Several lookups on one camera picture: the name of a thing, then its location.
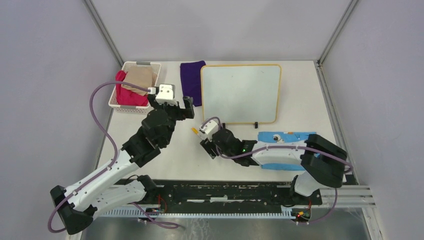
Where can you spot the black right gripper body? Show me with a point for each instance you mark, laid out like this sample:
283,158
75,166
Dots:
226,153

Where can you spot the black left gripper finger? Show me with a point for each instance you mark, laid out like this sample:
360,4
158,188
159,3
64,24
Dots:
161,103
188,110

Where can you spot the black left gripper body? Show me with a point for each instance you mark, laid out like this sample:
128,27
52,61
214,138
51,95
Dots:
175,114

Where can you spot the white orange marker pen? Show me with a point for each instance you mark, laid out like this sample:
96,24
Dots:
195,131

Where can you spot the yellow framed whiteboard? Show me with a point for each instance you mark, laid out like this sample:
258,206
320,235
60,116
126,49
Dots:
241,93

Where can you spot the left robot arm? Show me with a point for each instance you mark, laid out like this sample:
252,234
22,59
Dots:
78,205

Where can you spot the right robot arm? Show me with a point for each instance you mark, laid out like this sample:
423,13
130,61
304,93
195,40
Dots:
322,163

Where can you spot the beige cloth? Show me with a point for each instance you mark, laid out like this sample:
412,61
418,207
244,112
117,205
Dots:
142,76

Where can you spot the pink cloth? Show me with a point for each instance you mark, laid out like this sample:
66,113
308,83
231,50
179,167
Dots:
129,98

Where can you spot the purple folded cloth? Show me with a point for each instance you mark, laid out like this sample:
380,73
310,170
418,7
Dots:
190,77

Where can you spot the blue patterned cloth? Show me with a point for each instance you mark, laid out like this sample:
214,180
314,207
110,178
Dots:
280,159

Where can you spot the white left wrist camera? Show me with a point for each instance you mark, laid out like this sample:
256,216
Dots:
166,92

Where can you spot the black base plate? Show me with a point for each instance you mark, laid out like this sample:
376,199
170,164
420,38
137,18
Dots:
225,197

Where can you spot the white cable duct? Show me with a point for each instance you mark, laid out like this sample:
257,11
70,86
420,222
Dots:
133,212

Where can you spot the aluminium rail frame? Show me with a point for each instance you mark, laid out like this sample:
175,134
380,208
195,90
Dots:
352,194

